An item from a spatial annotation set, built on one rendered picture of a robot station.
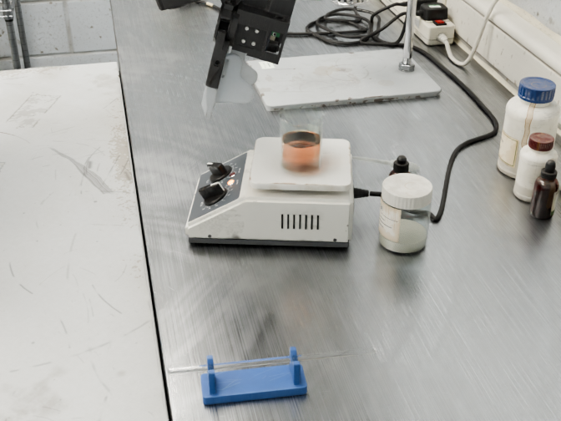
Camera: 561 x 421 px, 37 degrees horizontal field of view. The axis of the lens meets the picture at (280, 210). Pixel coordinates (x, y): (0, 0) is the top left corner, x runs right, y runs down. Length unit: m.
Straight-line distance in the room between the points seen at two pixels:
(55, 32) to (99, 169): 2.34
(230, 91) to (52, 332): 0.35
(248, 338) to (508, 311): 0.28
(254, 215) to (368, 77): 0.54
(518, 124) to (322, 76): 0.42
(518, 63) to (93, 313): 0.83
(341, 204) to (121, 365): 0.31
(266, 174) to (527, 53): 0.58
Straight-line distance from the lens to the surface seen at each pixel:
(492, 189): 1.16
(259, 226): 0.99
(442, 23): 1.64
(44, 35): 3.52
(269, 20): 0.97
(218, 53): 0.97
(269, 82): 1.43
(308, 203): 0.97
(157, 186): 1.15
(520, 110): 1.16
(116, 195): 1.14
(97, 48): 3.53
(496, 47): 1.51
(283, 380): 0.82
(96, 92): 1.45
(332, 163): 1.01
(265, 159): 1.01
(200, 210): 1.01
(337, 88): 1.41
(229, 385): 0.81
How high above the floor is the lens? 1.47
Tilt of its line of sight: 32 degrees down
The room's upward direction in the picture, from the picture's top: straight up
